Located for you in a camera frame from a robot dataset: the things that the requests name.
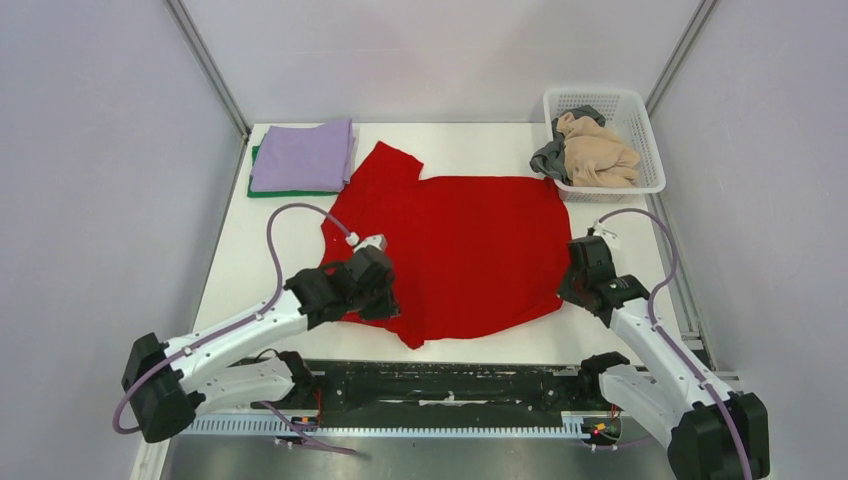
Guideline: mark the folded purple t shirt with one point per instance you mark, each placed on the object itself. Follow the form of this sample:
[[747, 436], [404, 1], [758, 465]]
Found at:
[[336, 136]]

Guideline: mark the red t shirt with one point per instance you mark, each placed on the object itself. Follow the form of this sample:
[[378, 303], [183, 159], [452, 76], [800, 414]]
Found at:
[[472, 255]]

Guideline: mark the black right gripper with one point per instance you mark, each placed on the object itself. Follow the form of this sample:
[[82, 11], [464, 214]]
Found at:
[[566, 292]]

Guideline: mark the folded green t shirt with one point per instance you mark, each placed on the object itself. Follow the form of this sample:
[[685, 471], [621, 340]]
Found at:
[[278, 171]]

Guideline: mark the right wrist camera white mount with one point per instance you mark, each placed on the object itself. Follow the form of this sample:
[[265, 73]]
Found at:
[[600, 230]]

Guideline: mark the white plastic basket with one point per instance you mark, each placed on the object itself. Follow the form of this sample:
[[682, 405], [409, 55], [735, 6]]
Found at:
[[626, 116]]

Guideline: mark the white slotted cable duct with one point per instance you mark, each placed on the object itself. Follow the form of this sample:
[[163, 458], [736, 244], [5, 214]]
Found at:
[[261, 424]]

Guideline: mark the beige t shirt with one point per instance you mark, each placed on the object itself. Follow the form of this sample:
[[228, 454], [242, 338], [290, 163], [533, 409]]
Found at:
[[594, 155]]

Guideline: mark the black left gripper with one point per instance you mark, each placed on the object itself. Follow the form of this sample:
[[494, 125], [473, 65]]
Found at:
[[388, 306]]

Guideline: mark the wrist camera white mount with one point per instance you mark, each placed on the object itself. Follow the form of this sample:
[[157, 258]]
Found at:
[[358, 243], [600, 230]]

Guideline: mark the grey t shirt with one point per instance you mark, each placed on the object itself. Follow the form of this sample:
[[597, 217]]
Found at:
[[550, 159]]

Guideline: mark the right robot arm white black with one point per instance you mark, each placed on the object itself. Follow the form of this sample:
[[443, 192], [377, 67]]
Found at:
[[709, 431]]

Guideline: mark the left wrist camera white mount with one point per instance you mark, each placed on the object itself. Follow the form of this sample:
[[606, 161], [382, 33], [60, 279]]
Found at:
[[358, 243]]

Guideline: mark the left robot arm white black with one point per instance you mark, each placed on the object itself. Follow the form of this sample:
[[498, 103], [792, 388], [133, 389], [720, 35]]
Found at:
[[168, 384]]

